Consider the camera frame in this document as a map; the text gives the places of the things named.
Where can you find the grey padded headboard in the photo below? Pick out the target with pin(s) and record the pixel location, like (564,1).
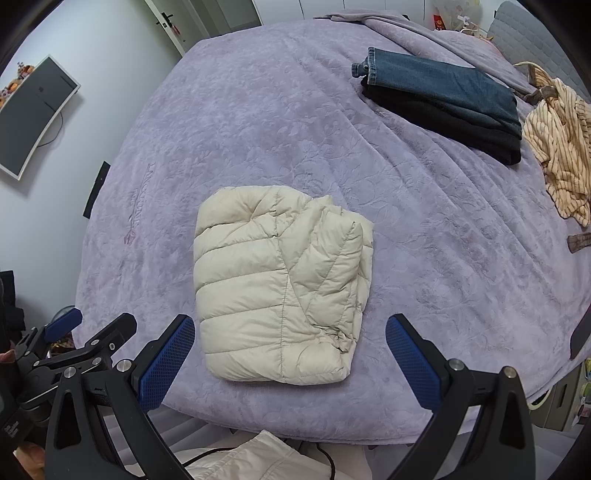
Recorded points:
(540,41)

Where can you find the round white fan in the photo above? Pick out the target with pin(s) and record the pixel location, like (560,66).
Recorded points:
(455,7)

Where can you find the folded blue jeans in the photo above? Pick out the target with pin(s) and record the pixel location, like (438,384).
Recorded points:
(443,87)

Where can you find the black phone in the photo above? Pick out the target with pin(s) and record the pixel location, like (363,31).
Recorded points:
(582,339)

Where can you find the orange flower decoration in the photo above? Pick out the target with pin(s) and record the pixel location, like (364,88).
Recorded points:
(14,87)

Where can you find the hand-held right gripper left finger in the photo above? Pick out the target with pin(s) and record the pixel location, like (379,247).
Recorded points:
(166,364)

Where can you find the white door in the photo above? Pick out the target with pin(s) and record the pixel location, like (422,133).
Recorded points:
(164,11)

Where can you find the black wall panel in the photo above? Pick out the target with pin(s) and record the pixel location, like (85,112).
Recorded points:
(96,189)

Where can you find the bedside cabinet with stickers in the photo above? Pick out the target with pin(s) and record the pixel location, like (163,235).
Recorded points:
(563,397)

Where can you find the folded black garment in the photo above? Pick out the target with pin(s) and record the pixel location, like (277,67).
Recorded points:
(461,134)

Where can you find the beige striped shirt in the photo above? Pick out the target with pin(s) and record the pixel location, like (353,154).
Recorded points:
(563,152)

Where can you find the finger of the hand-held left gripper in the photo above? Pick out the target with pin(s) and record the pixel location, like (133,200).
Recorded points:
(111,334)
(64,321)

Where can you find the cream puffer jacket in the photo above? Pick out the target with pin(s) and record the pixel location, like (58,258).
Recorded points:
(258,286)

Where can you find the white wardrobe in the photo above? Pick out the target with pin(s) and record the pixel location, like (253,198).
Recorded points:
(346,5)

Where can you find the black hanging clothes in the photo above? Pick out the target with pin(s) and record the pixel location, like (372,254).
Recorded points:
(9,300)

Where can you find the purple bed blanket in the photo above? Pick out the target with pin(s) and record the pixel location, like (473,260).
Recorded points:
(277,115)

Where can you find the wall-mounted grey monitor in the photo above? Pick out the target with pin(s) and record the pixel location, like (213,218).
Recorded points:
(32,115)

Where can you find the white garment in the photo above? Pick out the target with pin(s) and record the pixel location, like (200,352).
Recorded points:
(258,461)

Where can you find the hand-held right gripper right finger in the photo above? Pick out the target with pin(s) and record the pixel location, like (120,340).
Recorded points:
(411,364)

